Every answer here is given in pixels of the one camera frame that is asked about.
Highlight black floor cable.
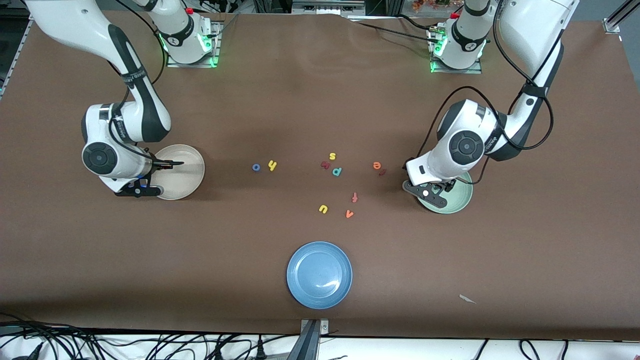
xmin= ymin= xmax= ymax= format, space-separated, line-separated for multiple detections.
xmin=150 ymin=334 xmax=281 ymax=360
xmin=519 ymin=339 xmax=571 ymax=360
xmin=0 ymin=312 xmax=116 ymax=360

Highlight orange artificial flowers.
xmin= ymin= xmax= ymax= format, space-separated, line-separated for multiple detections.
xmin=412 ymin=0 xmax=463 ymax=13

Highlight black cable on table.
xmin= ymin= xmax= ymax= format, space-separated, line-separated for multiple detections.
xmin=350 ymin=17 xmax=441 ymax=43

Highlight blue plate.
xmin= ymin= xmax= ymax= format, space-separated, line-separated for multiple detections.
xmin=286 ymin=241 xmax=353 ymax=310

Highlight aluminium frame profile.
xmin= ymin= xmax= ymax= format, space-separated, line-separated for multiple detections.
xmin=602 ymin=0 xmax=640 ymax=34

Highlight metal camera stand bracket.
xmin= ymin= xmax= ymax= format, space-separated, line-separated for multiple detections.
xmin=287 ymin=318 xmax=331 ymax=360

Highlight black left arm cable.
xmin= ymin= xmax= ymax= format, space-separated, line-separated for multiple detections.
xmin=402 ymin=0 xmax=555 ymax=173

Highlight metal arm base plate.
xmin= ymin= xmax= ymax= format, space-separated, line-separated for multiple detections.
xmin=166 ymin=47 xmax=222 ymax=68
xmin=431 ymin=57 xmax=483 ymax=75

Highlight pale green plate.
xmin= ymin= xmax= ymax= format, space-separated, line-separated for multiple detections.
xmin=415 ymin=170 xmax=474 ymax=215

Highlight beige brown plate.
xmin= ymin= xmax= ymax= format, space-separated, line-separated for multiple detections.
xmin=147 ymin=144 xmax=206 ymax=201

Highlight brown paper table cover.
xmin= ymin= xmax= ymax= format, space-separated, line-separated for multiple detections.
xmin=0 ymin=10 xmax=640 ymax=342

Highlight grey power strip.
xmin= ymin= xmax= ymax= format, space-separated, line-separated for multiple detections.
xmin=292 ymin=0 xmax=366 ymax=16

